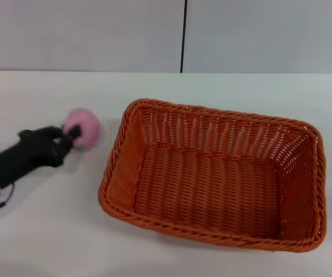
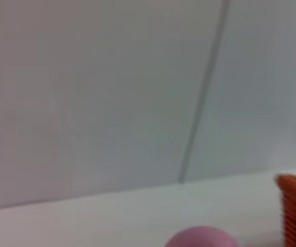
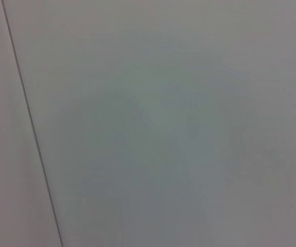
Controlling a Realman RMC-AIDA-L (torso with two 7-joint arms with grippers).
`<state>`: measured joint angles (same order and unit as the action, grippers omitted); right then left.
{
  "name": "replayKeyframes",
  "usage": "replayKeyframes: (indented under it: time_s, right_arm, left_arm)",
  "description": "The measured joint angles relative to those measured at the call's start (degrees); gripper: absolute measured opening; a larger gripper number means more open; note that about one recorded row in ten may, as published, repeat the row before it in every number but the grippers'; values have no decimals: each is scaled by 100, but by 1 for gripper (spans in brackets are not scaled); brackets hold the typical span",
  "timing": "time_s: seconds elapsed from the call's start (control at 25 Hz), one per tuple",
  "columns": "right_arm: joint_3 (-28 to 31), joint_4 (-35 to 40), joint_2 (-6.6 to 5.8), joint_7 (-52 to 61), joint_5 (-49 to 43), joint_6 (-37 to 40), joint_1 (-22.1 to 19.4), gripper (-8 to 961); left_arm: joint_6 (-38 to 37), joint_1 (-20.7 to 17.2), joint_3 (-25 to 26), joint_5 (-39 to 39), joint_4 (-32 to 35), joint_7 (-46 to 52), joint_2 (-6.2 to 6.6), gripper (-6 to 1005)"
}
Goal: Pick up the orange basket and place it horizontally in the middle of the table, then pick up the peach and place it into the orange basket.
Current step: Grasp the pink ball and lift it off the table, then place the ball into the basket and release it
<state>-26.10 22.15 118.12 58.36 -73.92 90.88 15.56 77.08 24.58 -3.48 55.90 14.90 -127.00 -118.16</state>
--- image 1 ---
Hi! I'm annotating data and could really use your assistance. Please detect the orange woven plastic basket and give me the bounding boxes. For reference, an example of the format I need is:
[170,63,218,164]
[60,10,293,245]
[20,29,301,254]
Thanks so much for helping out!
[97,98,327,254]

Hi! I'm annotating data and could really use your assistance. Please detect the pink peach toy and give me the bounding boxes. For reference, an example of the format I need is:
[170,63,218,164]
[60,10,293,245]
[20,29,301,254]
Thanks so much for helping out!
[63,108,104,151]

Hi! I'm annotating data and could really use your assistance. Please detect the black vertical wall strip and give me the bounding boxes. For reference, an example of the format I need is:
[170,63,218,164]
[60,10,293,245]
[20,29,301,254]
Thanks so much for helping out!
[179,0,189,73]

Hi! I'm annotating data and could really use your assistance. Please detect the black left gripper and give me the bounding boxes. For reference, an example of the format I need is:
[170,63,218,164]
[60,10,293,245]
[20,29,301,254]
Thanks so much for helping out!
[0,123,83,189]

